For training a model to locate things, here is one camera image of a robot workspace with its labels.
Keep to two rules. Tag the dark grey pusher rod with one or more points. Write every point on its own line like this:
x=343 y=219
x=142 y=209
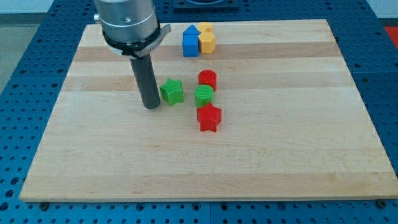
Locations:
x=146 y=82

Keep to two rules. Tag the black clamp mount ring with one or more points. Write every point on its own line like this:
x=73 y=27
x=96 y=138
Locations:
x=141 y=48

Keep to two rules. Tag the green star block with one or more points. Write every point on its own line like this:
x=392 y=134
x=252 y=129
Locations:
x=172 y=91

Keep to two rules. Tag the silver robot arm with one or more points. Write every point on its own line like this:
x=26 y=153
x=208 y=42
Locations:
x=132 y=30

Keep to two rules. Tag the blue cube block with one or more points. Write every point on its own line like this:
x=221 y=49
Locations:
x=190 y=46

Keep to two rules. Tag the blue triangle block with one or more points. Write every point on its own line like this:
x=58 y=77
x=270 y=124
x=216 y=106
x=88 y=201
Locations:
x=191 y=30

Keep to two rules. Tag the red cylinder block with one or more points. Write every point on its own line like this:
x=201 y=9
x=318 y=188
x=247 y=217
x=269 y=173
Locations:
x=208 y=77

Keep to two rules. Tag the green cylinder block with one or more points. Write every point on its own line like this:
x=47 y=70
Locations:
x=203 y=95

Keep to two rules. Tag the yellow hexagon block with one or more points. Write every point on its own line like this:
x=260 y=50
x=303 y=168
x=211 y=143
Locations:
x=207 y=42

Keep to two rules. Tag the yellow cylinder block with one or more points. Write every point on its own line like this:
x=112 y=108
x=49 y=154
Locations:
x=205 y=27

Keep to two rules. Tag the red star block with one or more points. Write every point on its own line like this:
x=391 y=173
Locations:
x=209 y=117

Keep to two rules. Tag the wooden board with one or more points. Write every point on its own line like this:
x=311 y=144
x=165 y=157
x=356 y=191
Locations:
x=293 y=127

